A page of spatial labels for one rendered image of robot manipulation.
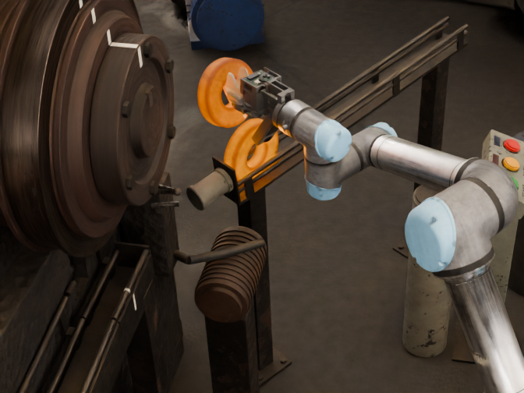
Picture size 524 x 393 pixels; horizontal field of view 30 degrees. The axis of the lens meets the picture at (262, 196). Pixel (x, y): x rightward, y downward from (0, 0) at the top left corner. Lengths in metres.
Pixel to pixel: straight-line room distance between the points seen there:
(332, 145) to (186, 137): 1.62
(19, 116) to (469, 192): 0.78
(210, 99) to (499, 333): 0.80
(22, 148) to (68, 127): 0.08
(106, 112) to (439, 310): 1.34
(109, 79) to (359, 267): 1.60
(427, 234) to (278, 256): 1.33
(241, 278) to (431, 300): 0.60
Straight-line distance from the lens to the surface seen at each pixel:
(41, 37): 1.48
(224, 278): 2.16
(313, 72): 3.84
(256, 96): 2.05
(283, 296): 2.87
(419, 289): 2.54
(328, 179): 2.03
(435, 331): 2.65
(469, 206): 1.73
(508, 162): 2.38
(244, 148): 2.17
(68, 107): 1.48
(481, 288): 1.77
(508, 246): 2.48
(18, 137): 1.46
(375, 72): 2.49
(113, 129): 1.49
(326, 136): 1.94
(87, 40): 1.52
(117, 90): 1.50
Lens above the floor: 2.02
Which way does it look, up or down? 39 degrees down
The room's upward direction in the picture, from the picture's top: 3 degrees counter-clockwise
